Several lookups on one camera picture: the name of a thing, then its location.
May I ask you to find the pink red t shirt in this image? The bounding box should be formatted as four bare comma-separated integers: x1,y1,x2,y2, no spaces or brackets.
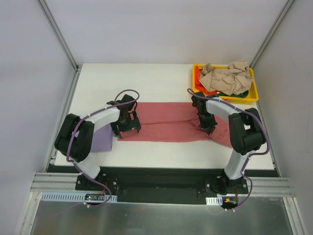
118,102,231,147

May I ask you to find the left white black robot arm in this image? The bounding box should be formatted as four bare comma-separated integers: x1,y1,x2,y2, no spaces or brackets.
54,94,141,190

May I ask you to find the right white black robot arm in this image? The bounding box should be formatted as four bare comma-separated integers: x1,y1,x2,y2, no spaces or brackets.
187,88,269,195

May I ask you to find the folded lavender t shirt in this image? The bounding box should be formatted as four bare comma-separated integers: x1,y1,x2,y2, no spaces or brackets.
90,124,113,153

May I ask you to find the orange t shirt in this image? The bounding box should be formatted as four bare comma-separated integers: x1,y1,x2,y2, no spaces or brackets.
192,66,219,95

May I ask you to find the green t shirt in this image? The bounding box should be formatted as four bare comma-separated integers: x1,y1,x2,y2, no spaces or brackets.
218,90,249,98

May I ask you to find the yellow plastic bin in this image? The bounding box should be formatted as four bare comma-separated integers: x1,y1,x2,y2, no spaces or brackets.
191,64,259,104

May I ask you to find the beige crumpled t shirt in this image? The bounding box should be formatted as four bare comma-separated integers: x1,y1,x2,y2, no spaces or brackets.
199,60,254,95

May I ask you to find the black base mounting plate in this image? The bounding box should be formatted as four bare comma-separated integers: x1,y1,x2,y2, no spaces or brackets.
46,165,279,205

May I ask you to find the right white cable duct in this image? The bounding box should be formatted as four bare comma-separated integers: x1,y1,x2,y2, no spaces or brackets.
205,196,223,206

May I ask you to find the white cable duct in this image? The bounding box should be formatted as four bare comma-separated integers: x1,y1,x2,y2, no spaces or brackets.
205,196,223,206
41,192,117,204

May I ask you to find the aluminium front frame rail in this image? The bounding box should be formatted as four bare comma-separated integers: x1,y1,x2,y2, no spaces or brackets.
31,172,295,197

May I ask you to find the left white cable duct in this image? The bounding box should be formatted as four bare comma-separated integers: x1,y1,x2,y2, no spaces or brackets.
41,192,117,204

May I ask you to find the left aluminium corner post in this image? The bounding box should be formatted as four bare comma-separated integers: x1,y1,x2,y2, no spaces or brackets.
37,0,83,72

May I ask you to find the aluminium corner post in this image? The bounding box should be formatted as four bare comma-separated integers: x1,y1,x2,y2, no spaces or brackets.
250,0,296,69
37,0,83,72

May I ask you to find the right aluminium corner post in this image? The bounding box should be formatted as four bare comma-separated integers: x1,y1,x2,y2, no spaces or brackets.
250,0,296,69

